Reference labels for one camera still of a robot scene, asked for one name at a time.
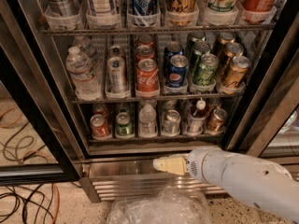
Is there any red can bottom shelf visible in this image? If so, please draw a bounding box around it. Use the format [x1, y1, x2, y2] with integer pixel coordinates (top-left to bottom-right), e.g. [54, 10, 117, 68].
[90, 114, 110, 138]

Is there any silver can bottom shelf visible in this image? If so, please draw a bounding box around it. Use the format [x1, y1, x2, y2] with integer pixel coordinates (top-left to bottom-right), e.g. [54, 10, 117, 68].
[163, 109, 180, 136]

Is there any gold can shelf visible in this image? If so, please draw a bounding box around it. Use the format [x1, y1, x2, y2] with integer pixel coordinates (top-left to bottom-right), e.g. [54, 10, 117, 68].
[206, 108, 228, 132]
[221, 55, 251, 89]

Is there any blue white can top shelf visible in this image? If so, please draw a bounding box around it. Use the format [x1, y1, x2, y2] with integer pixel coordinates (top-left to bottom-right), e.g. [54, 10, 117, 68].
[131, 0, 158, 26]

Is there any green can front middle shelf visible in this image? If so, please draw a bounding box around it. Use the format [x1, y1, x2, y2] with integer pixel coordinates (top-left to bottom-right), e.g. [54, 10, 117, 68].
[192, 53, 219, 86]

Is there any black cable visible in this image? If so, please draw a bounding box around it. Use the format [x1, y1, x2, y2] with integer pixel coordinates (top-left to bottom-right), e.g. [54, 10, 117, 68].
[0, 120, 82, 224]

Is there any red Coca-Cola can front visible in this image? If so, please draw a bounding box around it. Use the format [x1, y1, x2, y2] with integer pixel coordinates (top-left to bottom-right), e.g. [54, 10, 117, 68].
[136, 59, 158, 92]

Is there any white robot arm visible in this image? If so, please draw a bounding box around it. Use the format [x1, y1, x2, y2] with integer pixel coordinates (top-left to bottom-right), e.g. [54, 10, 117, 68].
[153, 146, 299, 224]

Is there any blue pepsi can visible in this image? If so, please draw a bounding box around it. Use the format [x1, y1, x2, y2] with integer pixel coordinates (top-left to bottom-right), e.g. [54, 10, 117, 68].
[166, 54, 189, 88]
[163, 41, 184, 76]

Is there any plastic bottle with white cap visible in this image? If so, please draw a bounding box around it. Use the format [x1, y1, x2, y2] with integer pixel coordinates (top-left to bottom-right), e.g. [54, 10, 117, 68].
[187, 100, 206, 133]

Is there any green can rear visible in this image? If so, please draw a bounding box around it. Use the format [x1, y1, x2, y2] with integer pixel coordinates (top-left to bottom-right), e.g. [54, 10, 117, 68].
[186, 32, 206, 52]

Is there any red coca-cola can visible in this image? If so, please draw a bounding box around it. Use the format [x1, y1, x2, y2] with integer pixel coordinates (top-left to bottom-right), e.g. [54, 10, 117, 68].
[136, 59, 158, 92]
[136, 35, 155, 47]
[135, 45, 155, 63]

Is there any gold La Croix can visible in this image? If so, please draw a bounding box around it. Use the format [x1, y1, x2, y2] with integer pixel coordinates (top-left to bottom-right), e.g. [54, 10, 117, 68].
[165, 0, 196, 26]

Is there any glass fridge door left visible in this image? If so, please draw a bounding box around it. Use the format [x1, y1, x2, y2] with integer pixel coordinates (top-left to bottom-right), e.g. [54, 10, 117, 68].
[0, 0, 84, 185]

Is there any clear water bottle bottom shelf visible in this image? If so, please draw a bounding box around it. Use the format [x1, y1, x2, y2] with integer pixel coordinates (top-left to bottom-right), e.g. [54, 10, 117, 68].
[138, 104, 157, 138]

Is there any clear water bottle front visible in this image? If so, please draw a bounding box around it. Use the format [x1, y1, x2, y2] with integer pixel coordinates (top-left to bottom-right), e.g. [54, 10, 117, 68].
[66, 47, 101, 101]

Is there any green can shelf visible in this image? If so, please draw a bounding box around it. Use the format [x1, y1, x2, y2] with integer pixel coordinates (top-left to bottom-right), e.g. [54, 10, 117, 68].
[192, 53, 219, 86]
[116, 112, 133, 138]

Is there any clear water bottle rear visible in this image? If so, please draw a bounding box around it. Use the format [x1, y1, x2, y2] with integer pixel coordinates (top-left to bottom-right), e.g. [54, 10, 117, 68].
[73, 35, 99, 65]

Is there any gold can bottom shelf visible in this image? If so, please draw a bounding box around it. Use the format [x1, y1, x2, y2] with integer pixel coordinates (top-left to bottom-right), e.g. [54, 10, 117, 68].
[206, 108, 228, 132]

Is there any glass fridge door right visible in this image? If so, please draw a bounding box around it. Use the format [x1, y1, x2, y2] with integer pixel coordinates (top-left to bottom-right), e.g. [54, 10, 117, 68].
[243, 52, 299, 158]

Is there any blue Pepsi can rear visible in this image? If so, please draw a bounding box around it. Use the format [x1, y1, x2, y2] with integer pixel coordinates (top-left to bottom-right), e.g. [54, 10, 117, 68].
[163, 41, 184, 76]

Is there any red can shelf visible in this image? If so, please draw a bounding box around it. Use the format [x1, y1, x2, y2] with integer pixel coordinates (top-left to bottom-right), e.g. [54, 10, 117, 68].
[90, 114, 110, 138]
[239, 0, 276, 24]

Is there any red can top shelf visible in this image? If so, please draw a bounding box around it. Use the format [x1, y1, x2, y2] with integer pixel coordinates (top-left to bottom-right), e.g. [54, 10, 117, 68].
[239, 0, 276, 24]

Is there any green can middle row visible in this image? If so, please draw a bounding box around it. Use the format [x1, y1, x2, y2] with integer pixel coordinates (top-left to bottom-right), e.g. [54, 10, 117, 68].
[190, 40, 211, 73]

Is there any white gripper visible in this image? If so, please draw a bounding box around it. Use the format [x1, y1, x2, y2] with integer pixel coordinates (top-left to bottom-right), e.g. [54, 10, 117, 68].
[153, 156, 187, 175]

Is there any silver can rear middle shelf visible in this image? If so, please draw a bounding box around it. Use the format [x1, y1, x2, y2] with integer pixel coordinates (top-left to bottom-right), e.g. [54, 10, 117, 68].
[107, 45, 125, 58]

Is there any clear plastic bag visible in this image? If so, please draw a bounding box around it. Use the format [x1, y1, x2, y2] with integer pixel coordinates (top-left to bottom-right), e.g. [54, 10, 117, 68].
[107, 187, 212, 224]

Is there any stainless steel fridge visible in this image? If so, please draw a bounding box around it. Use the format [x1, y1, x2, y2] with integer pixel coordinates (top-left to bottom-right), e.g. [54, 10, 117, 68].
[0, 0, 299, 203]

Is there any gold can middle row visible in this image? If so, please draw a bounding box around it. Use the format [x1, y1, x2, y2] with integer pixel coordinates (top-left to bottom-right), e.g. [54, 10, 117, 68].
[218, 42, 244, 77]

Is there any red Coca-Cola can rear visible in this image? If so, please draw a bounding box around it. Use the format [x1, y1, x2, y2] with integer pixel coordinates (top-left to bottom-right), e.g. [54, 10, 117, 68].
[136, 35, 155, 47]

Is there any silver can front middle shelf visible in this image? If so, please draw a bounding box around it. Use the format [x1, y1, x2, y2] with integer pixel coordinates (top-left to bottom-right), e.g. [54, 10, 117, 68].
[107, 57, 127, 93]

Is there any green can bottom shelf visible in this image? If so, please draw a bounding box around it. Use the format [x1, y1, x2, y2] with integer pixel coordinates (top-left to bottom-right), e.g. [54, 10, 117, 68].
[116, 112, 133, 138]

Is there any gold can rear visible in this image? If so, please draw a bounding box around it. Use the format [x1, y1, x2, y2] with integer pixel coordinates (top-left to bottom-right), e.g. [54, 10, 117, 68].
[212, 32, 235, 56]

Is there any blue Pepsi can front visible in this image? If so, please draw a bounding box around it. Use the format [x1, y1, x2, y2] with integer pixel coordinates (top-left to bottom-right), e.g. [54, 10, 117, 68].
[166, 54, 189, 88]

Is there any red Coca-Cola can middle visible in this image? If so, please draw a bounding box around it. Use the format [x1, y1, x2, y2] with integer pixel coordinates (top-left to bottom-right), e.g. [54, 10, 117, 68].
[135, 45, 155, 63]

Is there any glass fridge door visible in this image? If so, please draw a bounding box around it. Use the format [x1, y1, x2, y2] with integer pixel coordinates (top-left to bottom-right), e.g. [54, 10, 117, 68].
[0, 0, 84, 185]
[243, 52, 299, 158]

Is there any gold can front middle shelf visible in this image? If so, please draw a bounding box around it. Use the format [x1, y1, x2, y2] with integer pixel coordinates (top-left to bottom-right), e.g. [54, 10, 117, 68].
[221, 55, 251, 89]

